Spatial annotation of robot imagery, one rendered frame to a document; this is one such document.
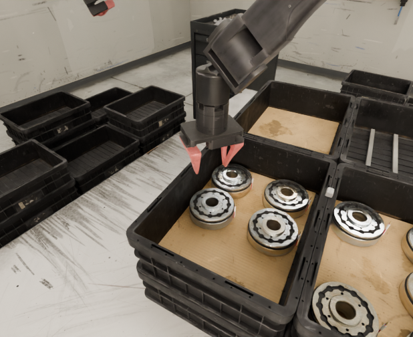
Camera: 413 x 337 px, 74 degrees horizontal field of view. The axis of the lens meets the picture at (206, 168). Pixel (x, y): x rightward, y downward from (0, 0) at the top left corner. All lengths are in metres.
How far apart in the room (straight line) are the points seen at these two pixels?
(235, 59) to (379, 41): 3.45
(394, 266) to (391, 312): 0.10
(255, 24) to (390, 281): 0.51
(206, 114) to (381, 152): 0.66
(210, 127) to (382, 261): 0.43
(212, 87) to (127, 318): 0.51
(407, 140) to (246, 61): 0.79
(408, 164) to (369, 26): 2.94
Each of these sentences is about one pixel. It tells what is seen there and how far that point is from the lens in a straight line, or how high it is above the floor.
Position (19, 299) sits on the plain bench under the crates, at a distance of 0.81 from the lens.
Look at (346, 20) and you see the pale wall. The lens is 3.84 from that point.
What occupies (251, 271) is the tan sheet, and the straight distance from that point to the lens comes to 0.57.
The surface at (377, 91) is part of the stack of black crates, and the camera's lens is 2.14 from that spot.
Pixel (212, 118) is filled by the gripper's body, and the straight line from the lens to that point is 0.47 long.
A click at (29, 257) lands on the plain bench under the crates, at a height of 0.70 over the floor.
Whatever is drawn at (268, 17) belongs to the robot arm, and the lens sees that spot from 0.39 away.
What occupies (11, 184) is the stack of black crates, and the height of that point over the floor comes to 0.49.
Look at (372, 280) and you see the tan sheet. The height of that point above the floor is 0.83.
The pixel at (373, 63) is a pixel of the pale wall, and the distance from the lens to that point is 3.87.
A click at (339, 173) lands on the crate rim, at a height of 0.93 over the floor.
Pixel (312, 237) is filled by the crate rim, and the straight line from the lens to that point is 0.52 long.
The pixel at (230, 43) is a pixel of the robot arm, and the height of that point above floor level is 1.22.
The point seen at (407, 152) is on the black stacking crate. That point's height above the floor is 0.83.
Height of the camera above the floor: 1.32
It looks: 39 degrees down
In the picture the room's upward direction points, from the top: straight up
